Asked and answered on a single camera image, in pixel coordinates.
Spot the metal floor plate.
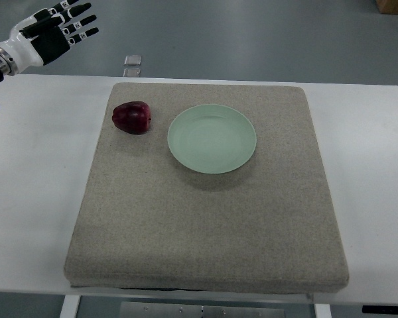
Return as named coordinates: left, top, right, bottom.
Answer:
left=123, top=55, right=142, bottom=66
left=123, top=68, right=141, bottom=78

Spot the red apple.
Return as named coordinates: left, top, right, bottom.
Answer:
left=111, top=101, right=151, bottom=134

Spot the pale green round plate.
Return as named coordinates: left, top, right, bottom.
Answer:
left=167, top=104, right=257, bottom=174

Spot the white right table leg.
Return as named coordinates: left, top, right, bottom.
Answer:
left=314, top=304, right=332, bottom=318

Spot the upper metal floor plate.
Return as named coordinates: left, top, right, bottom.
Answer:
left=123, top=55, right=142, bottom=66

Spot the grey metal table crossbar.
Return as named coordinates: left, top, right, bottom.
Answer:
left=119, top=301, right=286, bottom=318

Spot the beige fabric cushion mat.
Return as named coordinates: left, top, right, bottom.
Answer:
left=64, top=83, right=349, bottom=294

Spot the brown cardboard box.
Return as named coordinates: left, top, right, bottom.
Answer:
left=376, top=0, right=398, bottom=15

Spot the black table control panel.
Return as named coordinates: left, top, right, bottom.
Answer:
left=362, top=305, right=398, bottom=315

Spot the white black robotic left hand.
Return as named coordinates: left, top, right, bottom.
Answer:
left=0, top=1, right=98, bottom=74

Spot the white left table leg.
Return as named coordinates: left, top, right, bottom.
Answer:
left=59, top=295, right=81, bottom=318

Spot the white table leg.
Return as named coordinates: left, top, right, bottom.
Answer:
left=59, top=295, right=81, bottom=318
left=314, top=304, right=332, bottom=318

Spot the lower metal floor plate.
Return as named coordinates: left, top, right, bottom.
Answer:
left=123, top=68, right=141, bottom=78

